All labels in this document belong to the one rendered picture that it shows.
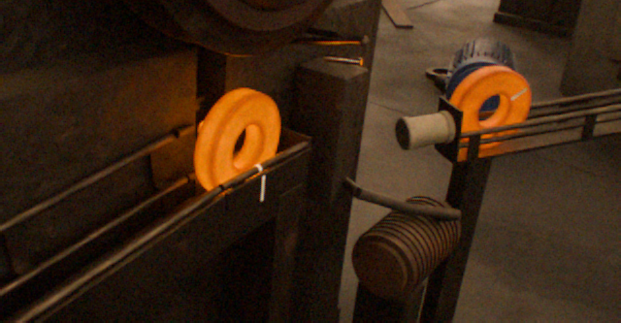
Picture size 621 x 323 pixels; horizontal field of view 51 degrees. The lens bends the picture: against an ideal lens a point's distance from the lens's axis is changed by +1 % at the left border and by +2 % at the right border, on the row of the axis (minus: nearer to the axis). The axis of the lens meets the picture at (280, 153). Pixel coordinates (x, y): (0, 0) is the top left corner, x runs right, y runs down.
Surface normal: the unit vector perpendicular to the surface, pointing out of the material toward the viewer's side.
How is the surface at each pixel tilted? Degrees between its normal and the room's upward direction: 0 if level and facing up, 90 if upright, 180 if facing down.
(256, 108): 90
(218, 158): 90
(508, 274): 0
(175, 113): 90
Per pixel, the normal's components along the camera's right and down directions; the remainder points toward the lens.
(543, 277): 0.07, -0.89
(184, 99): 0.79, 0.32
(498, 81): 0.30, 0.44
